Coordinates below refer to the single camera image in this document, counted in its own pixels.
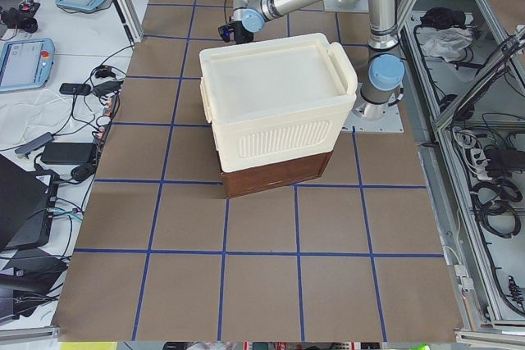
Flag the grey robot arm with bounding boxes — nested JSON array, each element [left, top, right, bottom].
[[218, 0, 404, 121]]

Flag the crumpled white cloth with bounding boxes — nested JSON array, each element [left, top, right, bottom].
[[422, 27, 473, 62]]

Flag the dark brown wooden drawer cabinet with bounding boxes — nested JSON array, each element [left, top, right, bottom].
[[221, 151, 333, 198]]

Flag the black laptop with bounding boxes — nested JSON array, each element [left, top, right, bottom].
[[1, 157, 58, 251]]

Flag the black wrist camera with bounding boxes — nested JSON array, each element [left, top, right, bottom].
[[217, 21, 244, 44]]

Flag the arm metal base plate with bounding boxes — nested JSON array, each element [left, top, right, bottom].
[[323, 0, 369, 13], [341, 83, 404, 134]]

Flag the black power adapter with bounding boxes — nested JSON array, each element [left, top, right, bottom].
[[41, 142, 94, 165]]

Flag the blue teach pendant near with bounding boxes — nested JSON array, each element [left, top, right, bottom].
[[1, 38, 55, 93]]

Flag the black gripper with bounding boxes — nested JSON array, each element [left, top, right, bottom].
[[234, 26, 254, 43]]

